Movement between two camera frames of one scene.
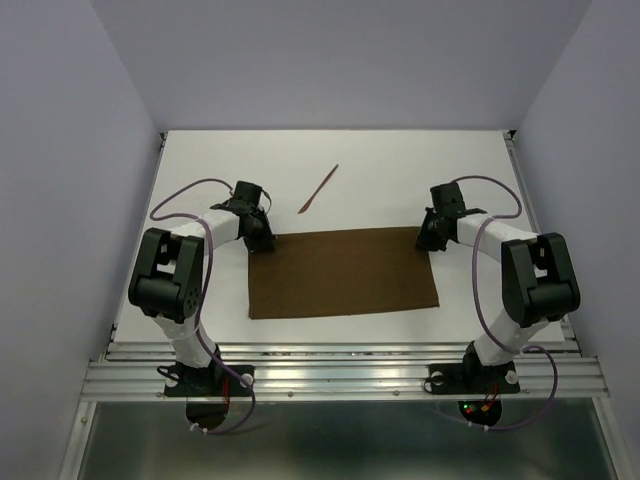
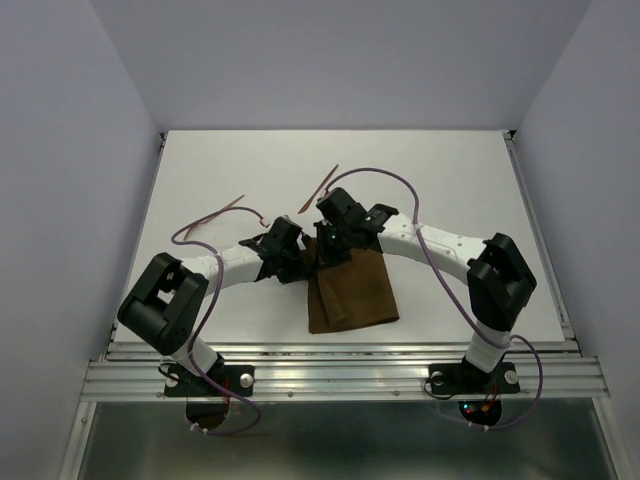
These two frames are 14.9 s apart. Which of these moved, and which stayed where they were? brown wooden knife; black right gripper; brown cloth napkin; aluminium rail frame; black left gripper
Moved: black right gripper; brown cloth napkin; black left gripper
Stayed: aluminium rail frame; brown wooden knife
